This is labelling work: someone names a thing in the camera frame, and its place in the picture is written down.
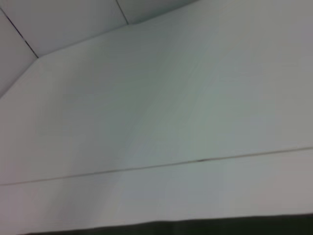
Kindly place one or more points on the dark green FREE t-shirt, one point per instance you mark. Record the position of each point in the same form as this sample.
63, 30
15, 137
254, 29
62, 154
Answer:
220, 226

